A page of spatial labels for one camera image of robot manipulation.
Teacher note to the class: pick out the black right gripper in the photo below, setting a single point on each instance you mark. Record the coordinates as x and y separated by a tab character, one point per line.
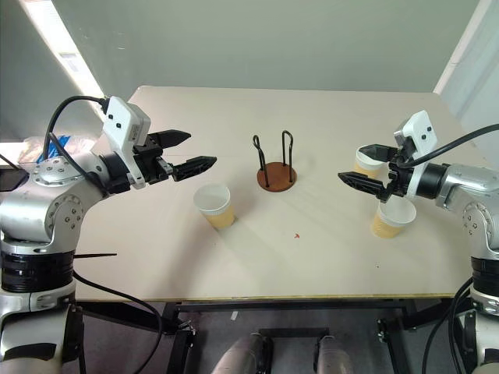
397	179

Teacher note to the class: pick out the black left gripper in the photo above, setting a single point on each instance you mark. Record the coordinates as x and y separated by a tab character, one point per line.
150	165

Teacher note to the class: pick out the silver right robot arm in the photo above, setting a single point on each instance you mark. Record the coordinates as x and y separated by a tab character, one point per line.
475	202

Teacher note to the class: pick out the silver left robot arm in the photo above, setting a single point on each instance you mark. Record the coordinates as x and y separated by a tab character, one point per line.
37	210

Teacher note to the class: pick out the brown white paper cup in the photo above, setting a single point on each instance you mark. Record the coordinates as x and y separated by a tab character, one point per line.
216	204
391	220
364	165

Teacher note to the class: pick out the blue white plastic bag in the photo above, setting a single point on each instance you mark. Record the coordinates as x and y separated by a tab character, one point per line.
66	146

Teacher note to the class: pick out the thin black stick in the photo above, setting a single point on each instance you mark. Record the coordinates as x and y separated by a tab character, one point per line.
95	255

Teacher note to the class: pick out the grey rounded shape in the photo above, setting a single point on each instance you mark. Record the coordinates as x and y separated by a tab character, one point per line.
241	354
335	356

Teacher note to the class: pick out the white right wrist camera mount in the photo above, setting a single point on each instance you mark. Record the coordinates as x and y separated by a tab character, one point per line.
419	134

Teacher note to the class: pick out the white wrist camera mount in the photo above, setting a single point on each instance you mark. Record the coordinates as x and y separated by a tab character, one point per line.
121	124
419	134

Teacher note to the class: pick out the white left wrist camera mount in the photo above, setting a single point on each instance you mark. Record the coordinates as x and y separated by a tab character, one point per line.
121	124

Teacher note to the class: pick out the black metal table frame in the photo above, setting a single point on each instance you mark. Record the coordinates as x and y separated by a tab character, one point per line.
273	308

